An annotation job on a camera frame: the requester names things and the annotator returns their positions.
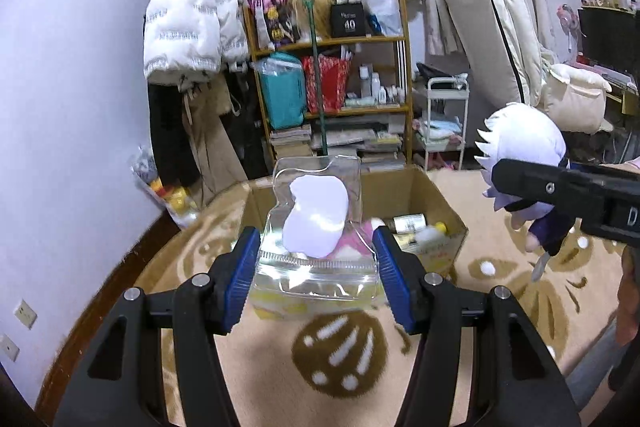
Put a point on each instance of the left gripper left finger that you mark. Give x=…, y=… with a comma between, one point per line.
x=121, y=381

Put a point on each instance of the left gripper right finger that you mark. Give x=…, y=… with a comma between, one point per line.
x=514, y=382

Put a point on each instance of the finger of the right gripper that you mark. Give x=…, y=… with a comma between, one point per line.
x=523, y=186

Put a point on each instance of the pink strawberry bear plush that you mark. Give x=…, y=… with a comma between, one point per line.
x=357, y=243

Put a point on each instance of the clear zip pouch white pad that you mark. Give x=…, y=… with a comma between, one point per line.
x=316, y=200

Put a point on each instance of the person's right hand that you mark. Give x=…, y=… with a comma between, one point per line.
x=627, y=322

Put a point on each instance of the white rolling cart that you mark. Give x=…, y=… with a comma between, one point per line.
x=441, y=128

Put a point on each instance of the white bottle in box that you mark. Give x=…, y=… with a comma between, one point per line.
x=406, y=224

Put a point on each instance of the cardboard box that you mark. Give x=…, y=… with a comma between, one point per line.
x=387, y=194

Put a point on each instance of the beige floral blanket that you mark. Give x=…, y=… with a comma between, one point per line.
x=311, y=363

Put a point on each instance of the cream folded mattress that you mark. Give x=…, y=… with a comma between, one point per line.
x=509, y=64

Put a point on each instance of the bag of plush toys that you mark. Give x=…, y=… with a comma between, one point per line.
x=175, y=199

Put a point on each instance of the beige trousers hanging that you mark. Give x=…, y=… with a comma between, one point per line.
x=217, y=162

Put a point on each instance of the red patterned bag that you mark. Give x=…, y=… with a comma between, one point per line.
x=335, y=73

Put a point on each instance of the stack of books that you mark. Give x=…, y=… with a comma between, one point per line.
x=292, y=142

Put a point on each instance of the black box number 40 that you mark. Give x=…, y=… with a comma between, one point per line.
x=347, y=20

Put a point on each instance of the wooden bookshelf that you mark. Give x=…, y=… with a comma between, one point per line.
x=379, y=81

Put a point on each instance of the teal shopping bag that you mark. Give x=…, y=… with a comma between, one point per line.
x=283, y=88

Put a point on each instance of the green pole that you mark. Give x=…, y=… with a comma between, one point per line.
x=309, y=6

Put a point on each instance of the white puffer jacket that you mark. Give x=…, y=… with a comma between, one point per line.
x=191, y=41

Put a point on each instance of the white wall socket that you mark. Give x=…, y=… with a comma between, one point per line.
x=9, y=348
x=25, y=314

